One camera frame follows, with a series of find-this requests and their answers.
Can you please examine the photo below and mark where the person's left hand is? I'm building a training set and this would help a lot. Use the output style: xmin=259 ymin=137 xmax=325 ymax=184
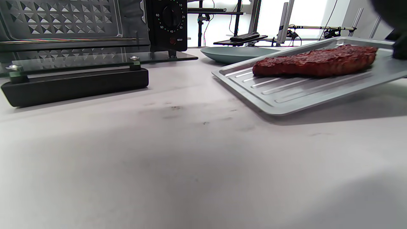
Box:
xmin=370 ymin=0 xmax=407 ymax=60

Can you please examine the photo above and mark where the brown grilled steak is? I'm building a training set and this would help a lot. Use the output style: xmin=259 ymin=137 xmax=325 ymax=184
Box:
xmin=252 ymin=44 xmax=379 ymax=78

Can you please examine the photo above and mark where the silver metal baking tray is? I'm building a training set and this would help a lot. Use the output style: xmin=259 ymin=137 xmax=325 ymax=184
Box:
xmin=211 ymin=36 xmax=407 ymax=116

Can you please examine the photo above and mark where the red oven with glass door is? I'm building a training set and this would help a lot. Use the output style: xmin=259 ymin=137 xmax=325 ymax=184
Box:
xmin=0 ymin=0 xmax=198 ymax=108

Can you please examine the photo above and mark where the black keyboard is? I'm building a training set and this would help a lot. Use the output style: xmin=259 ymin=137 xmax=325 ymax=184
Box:
xmin=230 ymin=32 xmax=260 ymax=42

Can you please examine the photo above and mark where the black standing desk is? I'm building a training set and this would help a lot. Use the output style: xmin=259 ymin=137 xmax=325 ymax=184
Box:
xmin=188 ymin=0 xmax=269 ymax=47

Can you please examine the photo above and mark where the teal round plate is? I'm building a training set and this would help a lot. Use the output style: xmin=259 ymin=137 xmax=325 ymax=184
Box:
xmin=200 ymin=46 xmax=282 ymax=65

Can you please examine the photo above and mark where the aluminium frame post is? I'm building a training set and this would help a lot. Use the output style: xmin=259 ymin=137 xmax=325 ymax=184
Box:
xmin=277 ymin=0 xmax=294 ymax=43

